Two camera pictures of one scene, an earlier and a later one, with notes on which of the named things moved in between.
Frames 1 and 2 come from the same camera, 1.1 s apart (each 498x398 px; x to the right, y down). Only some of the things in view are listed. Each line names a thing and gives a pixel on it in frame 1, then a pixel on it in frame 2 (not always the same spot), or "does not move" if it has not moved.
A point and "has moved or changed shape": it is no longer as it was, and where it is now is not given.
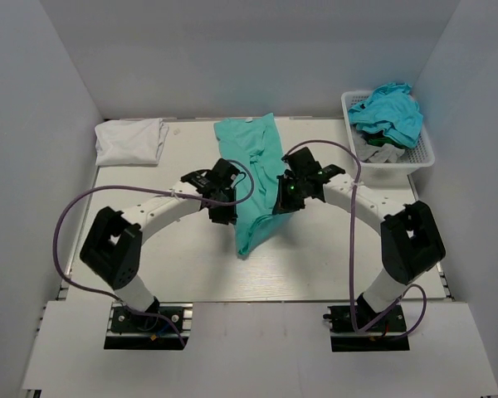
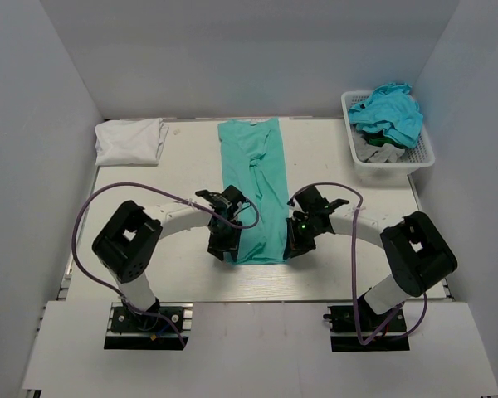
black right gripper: [283, 203] → [295, 245]
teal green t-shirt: [252, 143] has moved or changed shape
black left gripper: [229, 215] → [231, 245]
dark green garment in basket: [378, 138] does not move
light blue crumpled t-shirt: [391, 109] does not move
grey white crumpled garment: [385, 152] does not move
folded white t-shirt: [130, 142] does not move
